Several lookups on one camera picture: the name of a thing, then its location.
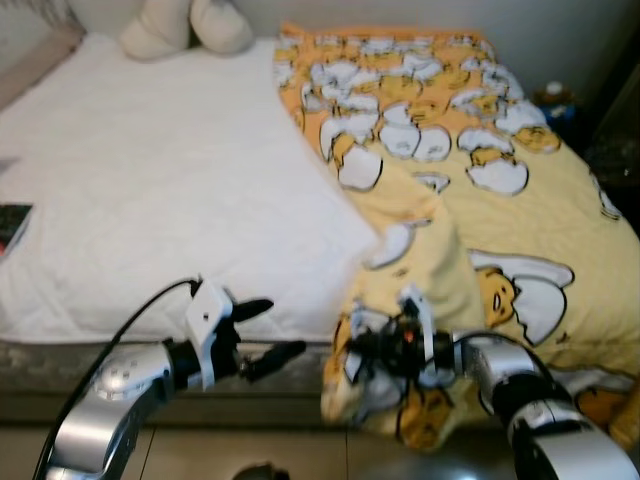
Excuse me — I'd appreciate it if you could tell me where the yellow egg print blanket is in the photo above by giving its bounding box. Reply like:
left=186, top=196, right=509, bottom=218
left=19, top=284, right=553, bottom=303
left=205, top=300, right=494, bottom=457
left=272, top=22, right=640, bottom=453

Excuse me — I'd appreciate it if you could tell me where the dark green red book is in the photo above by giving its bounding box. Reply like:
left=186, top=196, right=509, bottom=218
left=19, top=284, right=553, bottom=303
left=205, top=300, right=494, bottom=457
left=0, top=203, right=34, bottom=259

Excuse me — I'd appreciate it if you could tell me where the white quilted mattress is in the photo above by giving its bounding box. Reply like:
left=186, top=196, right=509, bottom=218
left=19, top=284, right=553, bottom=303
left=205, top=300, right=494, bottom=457
left=0, top=30, right=386, bottom=376

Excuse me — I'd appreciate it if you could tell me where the dark bedside furniture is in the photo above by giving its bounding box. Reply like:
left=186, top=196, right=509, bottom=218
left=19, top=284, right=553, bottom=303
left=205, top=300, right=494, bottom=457
left=545, top=40, right=640, bottom=231

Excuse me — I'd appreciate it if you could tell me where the small brown plush toy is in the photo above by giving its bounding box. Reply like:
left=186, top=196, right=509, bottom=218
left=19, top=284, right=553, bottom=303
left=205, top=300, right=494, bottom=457
left=533, top=82, right=578, bottom=129

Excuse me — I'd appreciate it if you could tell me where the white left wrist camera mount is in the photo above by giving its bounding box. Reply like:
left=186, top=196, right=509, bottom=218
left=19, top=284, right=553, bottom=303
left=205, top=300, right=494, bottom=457
left=185, top=280, right=238, bottom=393

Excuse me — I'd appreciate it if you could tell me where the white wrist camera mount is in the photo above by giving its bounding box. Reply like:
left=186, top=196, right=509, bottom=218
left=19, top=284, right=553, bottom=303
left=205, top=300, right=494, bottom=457
left=398, top=285, right=456, bottom=389
left=185, top=280, right=238, bottom=393

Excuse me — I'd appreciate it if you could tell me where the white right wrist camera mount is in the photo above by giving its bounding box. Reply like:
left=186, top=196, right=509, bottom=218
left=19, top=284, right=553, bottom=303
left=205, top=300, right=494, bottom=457
left=398, top=285, right=456, bottom=389

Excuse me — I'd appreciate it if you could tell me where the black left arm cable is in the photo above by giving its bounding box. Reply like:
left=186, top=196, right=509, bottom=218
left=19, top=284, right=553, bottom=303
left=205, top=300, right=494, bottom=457
left=35, top=278, right=201, bottom=476

